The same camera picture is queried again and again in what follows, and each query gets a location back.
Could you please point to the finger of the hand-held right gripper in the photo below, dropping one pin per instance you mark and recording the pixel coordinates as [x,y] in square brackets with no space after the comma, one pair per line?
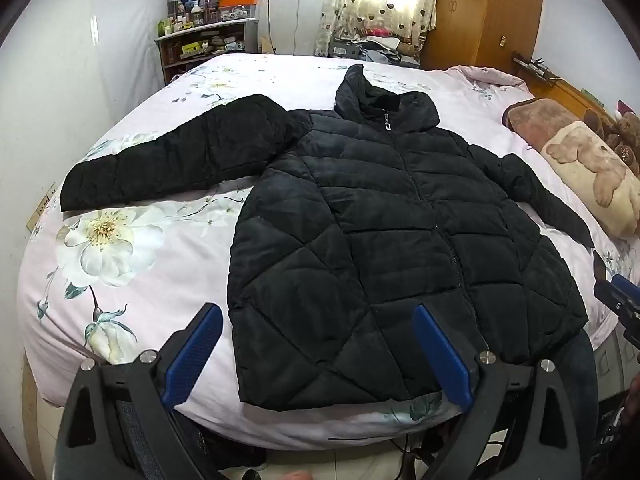
[622,290]
[600,265]

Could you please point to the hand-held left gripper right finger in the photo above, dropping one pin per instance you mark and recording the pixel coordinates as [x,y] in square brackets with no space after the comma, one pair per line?
[440,350]

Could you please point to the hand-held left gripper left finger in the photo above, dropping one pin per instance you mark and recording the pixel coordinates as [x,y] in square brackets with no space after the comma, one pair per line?
[197,347]

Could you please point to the black puffer jacket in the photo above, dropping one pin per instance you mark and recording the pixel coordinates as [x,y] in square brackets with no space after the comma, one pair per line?
[375,210]

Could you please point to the pile of clothes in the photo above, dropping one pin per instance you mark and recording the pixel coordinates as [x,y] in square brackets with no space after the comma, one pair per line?
[385,46]

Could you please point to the person's blue jeans leg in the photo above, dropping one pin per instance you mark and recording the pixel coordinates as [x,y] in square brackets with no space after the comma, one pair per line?
[132,435]
[580,370]

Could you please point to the bed with floral pink sheet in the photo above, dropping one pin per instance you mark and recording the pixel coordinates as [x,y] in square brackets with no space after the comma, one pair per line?
[165,270]

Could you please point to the bear print pillow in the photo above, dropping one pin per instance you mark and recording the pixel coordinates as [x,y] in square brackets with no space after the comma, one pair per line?
[585,160]

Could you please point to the brown teddy bear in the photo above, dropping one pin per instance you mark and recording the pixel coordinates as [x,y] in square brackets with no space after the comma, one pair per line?
[625,135]

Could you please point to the wooden headboard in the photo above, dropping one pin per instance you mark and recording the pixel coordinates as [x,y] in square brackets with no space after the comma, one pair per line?
[565,92]

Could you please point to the wooden wardrobe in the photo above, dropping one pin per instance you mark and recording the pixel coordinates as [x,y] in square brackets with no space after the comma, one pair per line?
[480,10]

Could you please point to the cluttered wooden bookshelf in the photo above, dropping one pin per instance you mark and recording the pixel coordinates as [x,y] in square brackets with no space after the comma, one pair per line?
[170,55]

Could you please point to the grey cardboard box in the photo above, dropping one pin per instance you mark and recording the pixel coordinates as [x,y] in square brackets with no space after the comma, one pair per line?
[342,49]

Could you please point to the orange and white storage box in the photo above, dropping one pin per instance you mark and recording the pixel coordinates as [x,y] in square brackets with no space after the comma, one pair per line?
[235,0]

